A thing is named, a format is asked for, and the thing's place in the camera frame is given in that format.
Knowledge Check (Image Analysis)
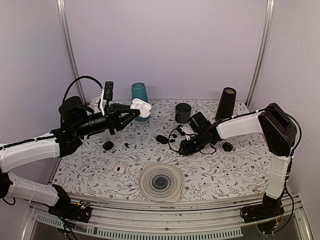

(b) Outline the left aluminium frame post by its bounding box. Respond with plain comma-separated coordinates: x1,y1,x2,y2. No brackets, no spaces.
56,0,87,108

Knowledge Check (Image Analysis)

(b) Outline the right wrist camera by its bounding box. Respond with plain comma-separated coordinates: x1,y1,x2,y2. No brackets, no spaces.
176,124,196,141

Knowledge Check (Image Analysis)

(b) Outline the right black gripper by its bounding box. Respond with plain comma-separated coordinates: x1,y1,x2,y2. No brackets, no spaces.
178,131,208,156

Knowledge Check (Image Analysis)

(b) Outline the spiral patterned ceramic plate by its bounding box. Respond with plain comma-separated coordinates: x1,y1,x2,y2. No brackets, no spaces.
138,162,184,203

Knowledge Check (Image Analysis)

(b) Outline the teal tapered vase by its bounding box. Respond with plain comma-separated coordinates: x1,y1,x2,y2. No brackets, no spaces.
131,82,152,122

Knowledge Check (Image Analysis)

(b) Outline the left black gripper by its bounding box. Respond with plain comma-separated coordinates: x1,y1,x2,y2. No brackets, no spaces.
73,102,140,137

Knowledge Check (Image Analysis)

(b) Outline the right aluminium frame post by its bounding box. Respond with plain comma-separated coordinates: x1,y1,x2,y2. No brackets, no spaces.
245,0,275,108

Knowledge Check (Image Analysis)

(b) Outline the dark grey mug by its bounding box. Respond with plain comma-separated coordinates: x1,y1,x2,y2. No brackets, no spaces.
174,102,192,124

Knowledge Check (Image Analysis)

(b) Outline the black oval earbud case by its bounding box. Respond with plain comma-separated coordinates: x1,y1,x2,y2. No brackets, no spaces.
156,134,169,144

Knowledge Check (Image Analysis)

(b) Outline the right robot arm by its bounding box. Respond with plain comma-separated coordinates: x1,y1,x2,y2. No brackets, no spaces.
178,103,302,223

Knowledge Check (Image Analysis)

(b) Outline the white case near plate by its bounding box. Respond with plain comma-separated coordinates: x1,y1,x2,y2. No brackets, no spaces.
113,165,126,175

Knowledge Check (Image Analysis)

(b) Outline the white ribbed vase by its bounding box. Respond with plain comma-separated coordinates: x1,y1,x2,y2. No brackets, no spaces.
90,97,117,142

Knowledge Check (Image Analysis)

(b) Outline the aluminium frame post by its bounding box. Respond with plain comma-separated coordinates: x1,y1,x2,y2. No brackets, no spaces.
56,0,87,108
245,0,275,108

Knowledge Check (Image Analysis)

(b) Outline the black gold-trimmed earbud case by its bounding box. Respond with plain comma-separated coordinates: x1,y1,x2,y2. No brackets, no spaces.
222,142,234,152

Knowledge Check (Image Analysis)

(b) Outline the black tapered vase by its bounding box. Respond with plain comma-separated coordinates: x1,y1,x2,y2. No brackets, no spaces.
215,87,237,121

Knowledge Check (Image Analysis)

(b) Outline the small black earbud case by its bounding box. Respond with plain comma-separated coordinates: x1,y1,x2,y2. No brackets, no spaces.
102,141,114,151

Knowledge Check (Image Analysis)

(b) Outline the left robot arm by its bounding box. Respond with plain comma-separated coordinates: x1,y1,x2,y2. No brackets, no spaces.
0,96,141,223

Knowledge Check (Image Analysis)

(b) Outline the aluminium front rail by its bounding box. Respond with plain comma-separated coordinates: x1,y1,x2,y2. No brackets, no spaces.
21,194,313,240

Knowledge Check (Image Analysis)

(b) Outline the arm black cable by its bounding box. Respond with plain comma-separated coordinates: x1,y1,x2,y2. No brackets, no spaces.
62,75,104,103
168,109,302,156

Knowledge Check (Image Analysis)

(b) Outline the white oval earbud case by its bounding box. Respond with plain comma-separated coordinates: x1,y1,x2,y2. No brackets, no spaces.
130,98,152,119

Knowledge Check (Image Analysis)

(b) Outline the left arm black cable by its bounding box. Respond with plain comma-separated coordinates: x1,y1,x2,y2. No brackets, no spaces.
62,75,104,103

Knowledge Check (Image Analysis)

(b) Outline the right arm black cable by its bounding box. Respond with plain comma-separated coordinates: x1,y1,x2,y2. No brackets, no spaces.
168,109,302,156

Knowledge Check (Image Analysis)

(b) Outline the floral patterned table mat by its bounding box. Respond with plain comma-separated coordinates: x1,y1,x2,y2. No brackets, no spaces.
53,100,271,202

